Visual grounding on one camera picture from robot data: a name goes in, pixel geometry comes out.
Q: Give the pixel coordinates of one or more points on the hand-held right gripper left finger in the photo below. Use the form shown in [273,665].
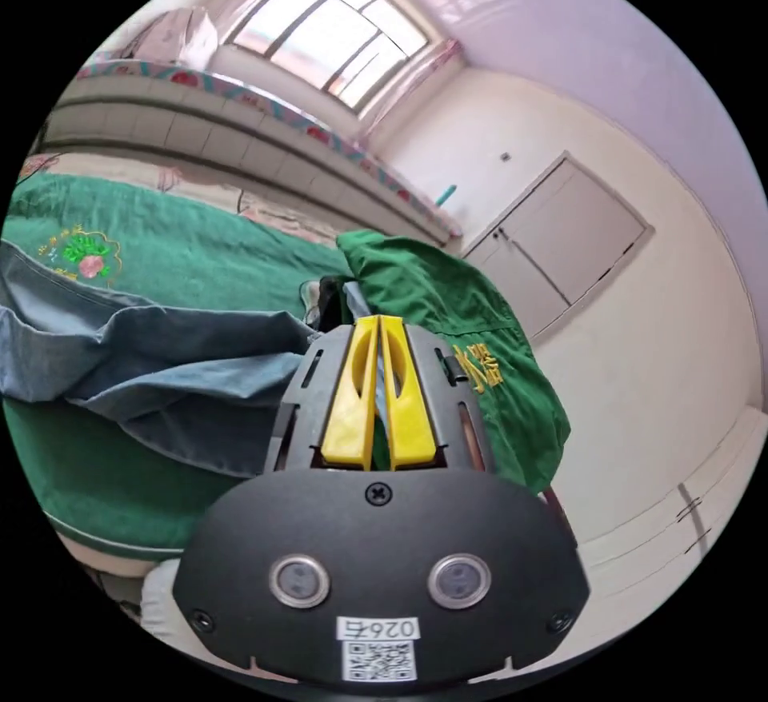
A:
[348,414]

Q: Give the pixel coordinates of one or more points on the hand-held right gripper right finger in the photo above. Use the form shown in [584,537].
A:
[408,414]

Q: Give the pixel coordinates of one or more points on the blue jeans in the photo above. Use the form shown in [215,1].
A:
[180,366]

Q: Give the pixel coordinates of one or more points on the bed with green quilt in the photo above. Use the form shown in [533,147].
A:
[192,252]

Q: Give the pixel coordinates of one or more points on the person's body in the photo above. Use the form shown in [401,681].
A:
[159,600]

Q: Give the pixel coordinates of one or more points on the pink curtain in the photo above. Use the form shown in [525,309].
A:
[420,75]

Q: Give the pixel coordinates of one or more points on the window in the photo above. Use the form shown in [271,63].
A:
[330,30]

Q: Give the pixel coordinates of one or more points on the white wall cupboard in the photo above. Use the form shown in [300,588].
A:
[564,234]

